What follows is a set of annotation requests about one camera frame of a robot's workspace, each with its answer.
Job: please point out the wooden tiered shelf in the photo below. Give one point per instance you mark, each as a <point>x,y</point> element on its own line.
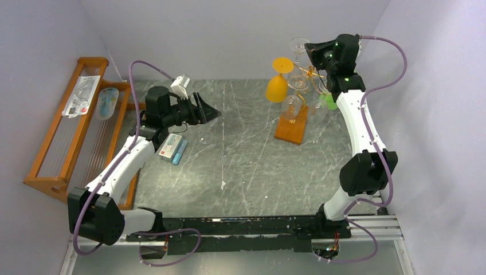
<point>75,150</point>

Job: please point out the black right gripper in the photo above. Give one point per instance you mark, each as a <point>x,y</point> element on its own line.
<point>314,48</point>

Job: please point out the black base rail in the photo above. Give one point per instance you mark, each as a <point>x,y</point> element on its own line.
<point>234,234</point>

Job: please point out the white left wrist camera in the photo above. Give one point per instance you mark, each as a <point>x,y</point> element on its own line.
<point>179,86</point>

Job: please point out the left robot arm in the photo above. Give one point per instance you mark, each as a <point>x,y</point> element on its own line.
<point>93,211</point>

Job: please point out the small white blue box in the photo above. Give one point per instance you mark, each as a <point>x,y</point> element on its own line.
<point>170,146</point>

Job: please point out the blue marker pen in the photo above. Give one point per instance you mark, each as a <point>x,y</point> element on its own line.
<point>179,153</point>

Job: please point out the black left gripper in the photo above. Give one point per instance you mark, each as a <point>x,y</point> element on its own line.
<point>203,113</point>

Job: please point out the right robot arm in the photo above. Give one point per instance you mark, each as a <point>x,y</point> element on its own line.
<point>371,166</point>

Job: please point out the clear wine glass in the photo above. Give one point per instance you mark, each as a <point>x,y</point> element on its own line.
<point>318,108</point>
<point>294,103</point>
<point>205,139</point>

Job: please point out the gold wire rack wooden base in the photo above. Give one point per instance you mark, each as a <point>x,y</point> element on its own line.
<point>294,132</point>

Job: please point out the white packaged item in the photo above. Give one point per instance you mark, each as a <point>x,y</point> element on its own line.
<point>81,96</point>

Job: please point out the light blue packaged item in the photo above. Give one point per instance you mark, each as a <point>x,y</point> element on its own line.
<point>106,103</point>

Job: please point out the green plastic wine glass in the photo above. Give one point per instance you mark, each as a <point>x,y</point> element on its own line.
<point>328,99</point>

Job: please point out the yellow plastic wine glass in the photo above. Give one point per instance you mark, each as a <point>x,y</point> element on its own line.
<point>277,87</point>

